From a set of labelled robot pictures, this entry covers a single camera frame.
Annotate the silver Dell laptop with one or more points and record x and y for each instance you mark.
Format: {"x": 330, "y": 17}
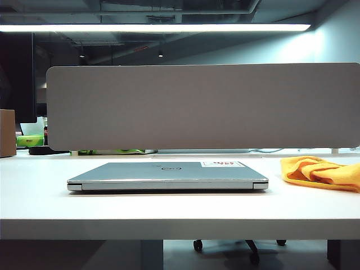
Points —
{"x": 157, "y": 174}

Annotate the white red laptop sticker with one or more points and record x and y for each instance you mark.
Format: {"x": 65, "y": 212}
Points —
{"x": 222, "y": 163}

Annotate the orange microfibre rag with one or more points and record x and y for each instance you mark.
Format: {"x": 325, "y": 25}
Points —
{"x": 315, "y": 174}

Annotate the grey felt desk divider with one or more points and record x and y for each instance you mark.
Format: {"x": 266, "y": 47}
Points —
{"x": 202, "y": 107}

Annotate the green white snack bag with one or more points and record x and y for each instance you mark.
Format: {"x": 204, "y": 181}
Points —
{"x": 112, "y": 152}

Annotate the long ceiling light strip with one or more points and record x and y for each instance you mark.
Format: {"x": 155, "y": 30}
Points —
{"x": 152, "y": 27}

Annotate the black office chair base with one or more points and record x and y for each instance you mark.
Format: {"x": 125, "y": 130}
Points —
{"x": 250, "y": 247}

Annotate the cola bottle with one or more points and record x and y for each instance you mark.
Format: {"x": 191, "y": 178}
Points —
{"x": 46, "y": 135}

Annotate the black round monitor base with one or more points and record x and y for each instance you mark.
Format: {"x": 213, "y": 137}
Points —
{"x": 42, "y": 150}

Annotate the green packaged item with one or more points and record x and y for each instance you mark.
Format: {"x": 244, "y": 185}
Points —
{"x": 29, "y": 140}

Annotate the dark computer monitor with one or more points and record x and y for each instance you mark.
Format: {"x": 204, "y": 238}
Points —
{"x": 17, "y": 78}

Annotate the brown cardboard box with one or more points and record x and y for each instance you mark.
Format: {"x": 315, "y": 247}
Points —
{"x": 7, "y": 132}

